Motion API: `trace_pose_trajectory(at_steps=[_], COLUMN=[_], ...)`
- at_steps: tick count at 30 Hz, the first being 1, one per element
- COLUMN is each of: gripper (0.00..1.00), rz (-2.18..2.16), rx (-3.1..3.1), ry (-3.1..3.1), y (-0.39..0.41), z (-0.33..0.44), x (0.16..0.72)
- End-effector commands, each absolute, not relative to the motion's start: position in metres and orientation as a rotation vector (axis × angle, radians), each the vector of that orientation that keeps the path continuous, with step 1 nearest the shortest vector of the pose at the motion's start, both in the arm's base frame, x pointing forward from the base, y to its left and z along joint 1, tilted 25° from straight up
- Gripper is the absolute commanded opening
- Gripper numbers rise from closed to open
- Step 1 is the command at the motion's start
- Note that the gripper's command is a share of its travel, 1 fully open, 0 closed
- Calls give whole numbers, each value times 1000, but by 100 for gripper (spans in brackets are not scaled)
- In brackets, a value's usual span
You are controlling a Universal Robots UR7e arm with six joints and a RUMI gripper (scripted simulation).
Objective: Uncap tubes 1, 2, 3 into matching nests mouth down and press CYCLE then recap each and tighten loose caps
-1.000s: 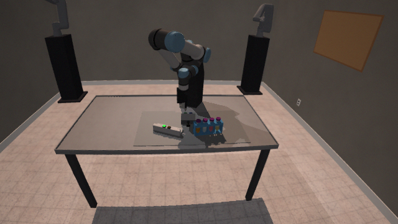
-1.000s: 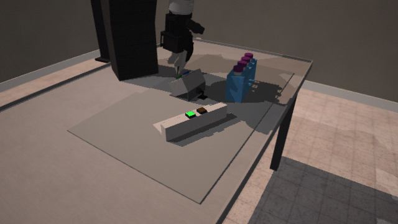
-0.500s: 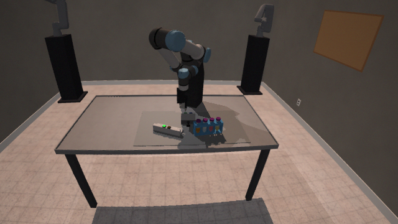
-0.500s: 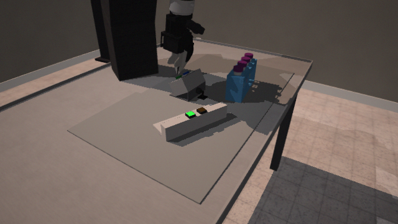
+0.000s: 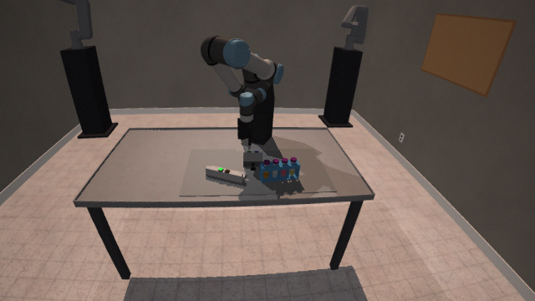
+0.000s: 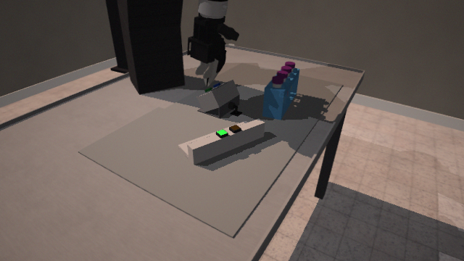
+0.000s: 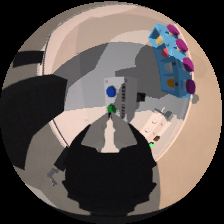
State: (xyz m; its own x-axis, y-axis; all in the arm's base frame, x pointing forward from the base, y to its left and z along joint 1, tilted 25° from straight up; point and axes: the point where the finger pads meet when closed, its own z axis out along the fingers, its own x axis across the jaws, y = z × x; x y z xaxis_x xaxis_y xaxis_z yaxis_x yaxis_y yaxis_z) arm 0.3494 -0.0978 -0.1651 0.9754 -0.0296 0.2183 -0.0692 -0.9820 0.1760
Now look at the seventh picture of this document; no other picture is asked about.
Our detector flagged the dark purple screw cap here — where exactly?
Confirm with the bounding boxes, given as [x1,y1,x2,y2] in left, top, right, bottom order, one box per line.
[186,79,196,95]

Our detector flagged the magenta round cap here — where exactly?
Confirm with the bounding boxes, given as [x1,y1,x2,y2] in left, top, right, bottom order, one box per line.
[175,38,188,52]
[183,57,194,72]
[167,24,180,36]

